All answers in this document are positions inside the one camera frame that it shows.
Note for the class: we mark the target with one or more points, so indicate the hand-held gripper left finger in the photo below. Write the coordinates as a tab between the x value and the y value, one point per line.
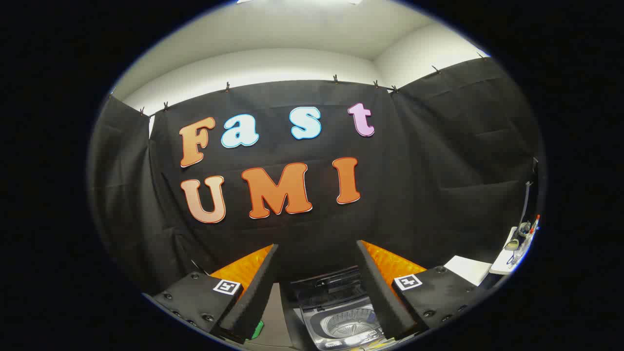
256	292

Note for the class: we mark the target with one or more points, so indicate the dark washing machine lid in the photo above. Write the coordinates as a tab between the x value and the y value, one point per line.
329	285

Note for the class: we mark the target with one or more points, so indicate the grey washing machine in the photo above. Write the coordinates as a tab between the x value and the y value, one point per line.
341	326

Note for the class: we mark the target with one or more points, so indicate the black backdrop cloth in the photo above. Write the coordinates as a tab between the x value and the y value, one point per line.
414	161

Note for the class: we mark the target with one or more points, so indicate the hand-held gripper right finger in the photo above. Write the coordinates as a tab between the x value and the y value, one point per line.
382	292

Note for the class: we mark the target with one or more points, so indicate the row of black clips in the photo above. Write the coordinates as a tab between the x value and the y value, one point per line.
335	79

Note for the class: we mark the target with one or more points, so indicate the green polo shirt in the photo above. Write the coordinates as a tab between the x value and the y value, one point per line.
256	329

